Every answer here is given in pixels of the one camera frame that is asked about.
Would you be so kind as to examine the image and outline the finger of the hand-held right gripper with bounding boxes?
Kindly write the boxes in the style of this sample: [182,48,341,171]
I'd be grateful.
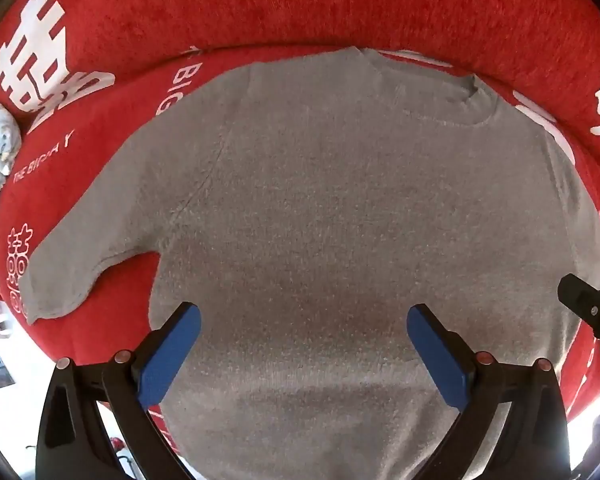
[557,273,600,367]

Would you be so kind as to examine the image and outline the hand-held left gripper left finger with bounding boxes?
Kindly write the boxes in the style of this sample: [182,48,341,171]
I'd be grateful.
[35,302,202,480]

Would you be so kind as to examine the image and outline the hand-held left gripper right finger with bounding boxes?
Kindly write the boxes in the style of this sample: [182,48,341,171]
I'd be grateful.
[406,304,573,480]

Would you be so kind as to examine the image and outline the red printed sofa cover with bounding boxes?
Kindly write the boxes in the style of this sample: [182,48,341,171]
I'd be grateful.
[0,0,600,480]

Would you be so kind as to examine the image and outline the grey knit sweater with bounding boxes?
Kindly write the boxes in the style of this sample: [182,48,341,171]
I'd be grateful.
[17,46,600,480]

